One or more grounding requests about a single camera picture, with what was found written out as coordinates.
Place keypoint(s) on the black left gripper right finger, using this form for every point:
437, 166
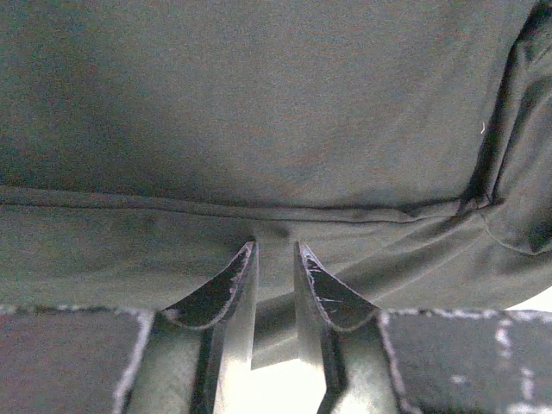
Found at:
344, 342

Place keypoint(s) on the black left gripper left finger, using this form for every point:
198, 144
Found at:
199, 351

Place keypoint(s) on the black t shirt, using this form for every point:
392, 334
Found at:
407, 143

